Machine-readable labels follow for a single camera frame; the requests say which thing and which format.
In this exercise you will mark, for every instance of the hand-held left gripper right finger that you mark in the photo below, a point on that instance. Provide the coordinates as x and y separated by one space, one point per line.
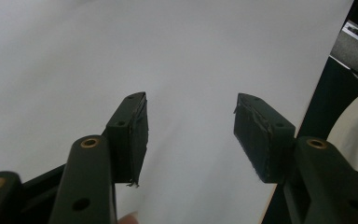
261 140

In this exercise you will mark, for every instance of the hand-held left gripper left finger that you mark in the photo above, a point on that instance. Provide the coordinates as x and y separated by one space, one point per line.
127 140

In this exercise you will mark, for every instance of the white cloth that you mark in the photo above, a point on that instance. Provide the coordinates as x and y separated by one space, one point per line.
354 133

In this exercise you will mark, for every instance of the white paper sheet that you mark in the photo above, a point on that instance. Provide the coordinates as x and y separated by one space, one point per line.
183 56

